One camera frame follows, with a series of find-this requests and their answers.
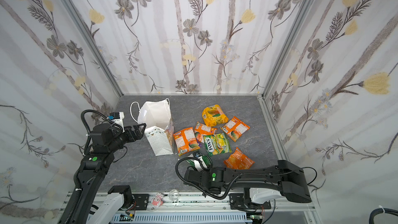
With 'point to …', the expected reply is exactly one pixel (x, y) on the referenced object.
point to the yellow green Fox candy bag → (217, 143)
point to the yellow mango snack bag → (213, 115)
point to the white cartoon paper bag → (159, 126)
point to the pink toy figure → (157, 201)
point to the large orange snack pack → (186, 141)
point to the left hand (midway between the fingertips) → (136, 121)
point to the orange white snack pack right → (235, 128)
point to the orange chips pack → (239, 160)
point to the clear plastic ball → (174, 195)
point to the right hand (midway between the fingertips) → (192, 169)
